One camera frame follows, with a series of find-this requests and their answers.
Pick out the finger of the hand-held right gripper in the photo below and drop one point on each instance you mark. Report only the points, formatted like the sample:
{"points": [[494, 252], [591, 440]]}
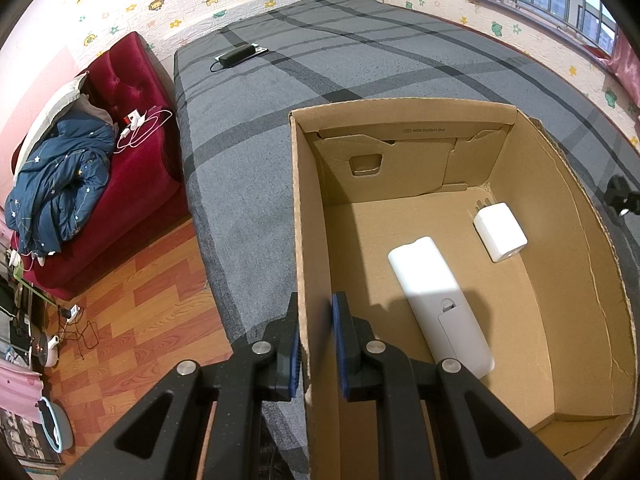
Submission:
{"points": [[620, 195]]}

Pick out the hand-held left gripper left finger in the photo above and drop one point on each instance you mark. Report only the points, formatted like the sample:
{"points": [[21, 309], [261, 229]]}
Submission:
{"points": [[295, 360]]}

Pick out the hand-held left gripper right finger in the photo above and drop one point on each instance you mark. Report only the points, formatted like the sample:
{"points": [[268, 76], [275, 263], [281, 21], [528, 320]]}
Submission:
{"points": [[341, 345]]}

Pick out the cardboard box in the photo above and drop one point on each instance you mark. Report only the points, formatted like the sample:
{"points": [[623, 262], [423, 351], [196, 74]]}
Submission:
{"points": [[380, 240]]}

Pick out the white remote control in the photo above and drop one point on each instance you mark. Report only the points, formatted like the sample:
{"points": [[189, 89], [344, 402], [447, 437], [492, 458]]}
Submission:
{"points": [[425, 270]]}

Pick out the large white charger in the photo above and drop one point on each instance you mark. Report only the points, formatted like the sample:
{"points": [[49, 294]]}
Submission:
{"points": [[500, 232]]}

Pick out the pink satin curtain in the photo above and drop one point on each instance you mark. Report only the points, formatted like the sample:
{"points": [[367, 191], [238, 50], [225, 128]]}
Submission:
{"points": [[627, 70]]}

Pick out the purple window sill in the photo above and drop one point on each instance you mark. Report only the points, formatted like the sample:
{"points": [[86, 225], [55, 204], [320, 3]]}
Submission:
{"points": [[592, 50]]}

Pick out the white power strip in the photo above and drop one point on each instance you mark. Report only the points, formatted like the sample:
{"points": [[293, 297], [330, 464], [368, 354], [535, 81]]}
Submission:
{"points": [[71, 313]]}

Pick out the red velvet sofa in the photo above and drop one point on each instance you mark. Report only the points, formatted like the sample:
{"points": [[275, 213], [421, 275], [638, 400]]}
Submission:
{"points": [[145, 170]]}

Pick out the light blue basin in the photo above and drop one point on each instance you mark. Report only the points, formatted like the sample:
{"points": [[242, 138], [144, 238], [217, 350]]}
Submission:
{"points": [[56, 425]]}

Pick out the white round appliance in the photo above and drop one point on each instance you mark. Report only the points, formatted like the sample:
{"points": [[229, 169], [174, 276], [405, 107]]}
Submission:
{"points": [[46, 351]]}

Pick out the cluttered side table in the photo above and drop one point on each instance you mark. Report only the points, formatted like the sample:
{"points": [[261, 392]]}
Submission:
{"points": [[22, 305]]}

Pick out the pink cloth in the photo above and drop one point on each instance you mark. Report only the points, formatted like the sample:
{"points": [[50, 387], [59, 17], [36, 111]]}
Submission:
{"points": [[17, 390]]}

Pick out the white and red charger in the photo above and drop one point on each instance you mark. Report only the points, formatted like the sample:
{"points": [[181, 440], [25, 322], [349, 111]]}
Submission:
{"points": [[134, 119]]}

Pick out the dark blue star-print quilt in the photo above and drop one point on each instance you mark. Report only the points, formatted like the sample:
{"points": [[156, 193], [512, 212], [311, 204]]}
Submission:
{"points": [[55, 185]]}

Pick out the grey-brown cloth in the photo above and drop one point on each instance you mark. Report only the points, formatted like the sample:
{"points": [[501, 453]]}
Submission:
{"points": [[95, 110]]}

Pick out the white pillow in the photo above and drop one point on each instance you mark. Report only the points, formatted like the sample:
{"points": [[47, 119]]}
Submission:
{"points": [[50, 110]]}

